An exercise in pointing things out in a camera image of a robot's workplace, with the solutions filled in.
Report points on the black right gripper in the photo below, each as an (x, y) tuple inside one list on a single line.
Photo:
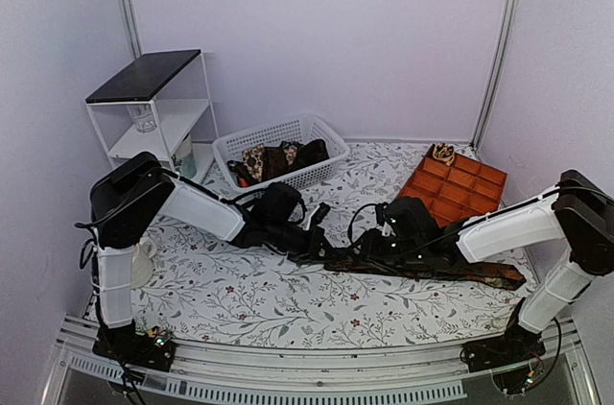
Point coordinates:
[(370, 250)]

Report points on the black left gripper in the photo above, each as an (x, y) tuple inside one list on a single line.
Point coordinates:
[(314, 248)]

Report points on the green brown patterned tie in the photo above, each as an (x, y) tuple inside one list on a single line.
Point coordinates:
[(495, 275)]

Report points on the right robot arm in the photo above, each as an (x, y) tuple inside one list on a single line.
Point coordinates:
[(574, 210)]

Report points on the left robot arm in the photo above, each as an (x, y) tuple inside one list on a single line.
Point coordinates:
[(126, 202)]

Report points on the dark red patterned tie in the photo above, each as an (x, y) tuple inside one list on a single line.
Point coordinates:
[(276, 163)]

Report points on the black shiny tie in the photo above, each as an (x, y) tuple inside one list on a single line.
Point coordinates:
[(310, 154)]

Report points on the orange compartment tray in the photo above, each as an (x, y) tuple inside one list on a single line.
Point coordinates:
[(466, 189)]

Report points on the cream paisley tie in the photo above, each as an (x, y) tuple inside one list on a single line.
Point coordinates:
[(254, 161)]

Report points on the rolled beige patterned tie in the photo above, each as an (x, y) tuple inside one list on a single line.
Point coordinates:
[(443, 153)]

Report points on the white plastic basket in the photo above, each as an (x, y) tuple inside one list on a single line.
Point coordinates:
[(289, 134)]

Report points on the cream ceramic mug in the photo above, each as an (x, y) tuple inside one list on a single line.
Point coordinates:
[(142, 262)]

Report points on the white shelf with black top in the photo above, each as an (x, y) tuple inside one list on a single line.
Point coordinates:
[(175, 85)]

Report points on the clear drinking glass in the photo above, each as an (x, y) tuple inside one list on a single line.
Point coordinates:
[(142, 117)]

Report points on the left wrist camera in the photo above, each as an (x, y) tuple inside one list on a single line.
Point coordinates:
[(317, 215)]

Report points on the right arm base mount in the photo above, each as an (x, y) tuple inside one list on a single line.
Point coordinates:
[(514, 346)]

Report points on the metal front rail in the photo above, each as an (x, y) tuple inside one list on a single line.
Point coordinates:
[(230, 374)]

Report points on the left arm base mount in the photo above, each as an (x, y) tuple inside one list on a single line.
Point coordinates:
[(153, 349)]

